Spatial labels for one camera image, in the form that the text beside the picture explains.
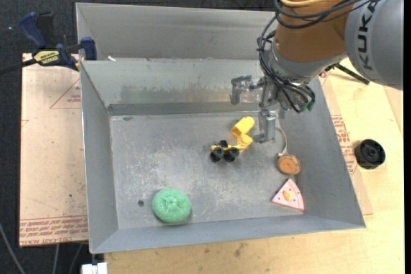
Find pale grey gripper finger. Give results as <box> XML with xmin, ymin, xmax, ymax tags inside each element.
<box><xmin>229</xmin><ymin>74</ymin><xmax>258</xmax><ymax>105</ymax></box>
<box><xmin>253</xmin><ymin>110</ymin><xmax>277</xmax><ymax>144</ymax></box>

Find yellow toy truck, black wheels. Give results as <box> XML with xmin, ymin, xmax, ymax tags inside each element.
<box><xmin>209</xmin><ymin>116</ymin><xmax>256</xmax><ymax>164</ymax></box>

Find pink toy pizza slice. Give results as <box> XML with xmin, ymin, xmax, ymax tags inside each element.
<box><xmin>270</xmin><ymin>178</ymin><xmax>306</xmax><ymax>212</ymax></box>

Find grey metal bin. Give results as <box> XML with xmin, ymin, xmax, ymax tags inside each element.
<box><xmin>75</xmin><ymin>2</ymin><xmax>367</xmax><ymax>255</ymax></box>

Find black ribbed round knob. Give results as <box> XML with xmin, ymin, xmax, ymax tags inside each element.
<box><xmin>356</xmin><ymin>139</ymin><xmax>387</xmax><ymax>170</ymax></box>

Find green round scrubber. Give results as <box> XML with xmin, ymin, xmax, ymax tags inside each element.
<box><xmin>151</xmin><ymin>187</ymin><xmax>193</xmax><ymax>224</ymax></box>

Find brown cardboard board, red print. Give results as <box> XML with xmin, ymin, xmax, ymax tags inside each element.
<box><xmin>19</xmin><ymin>53</ymin><xmax>375</xmax><ymax>248</ymax></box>

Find orange round disc with cord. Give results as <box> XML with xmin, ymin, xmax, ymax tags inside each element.
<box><xmin>275</xmin><ymin>126</ymin><xmax>302</xmax><ymax>176</ymax></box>

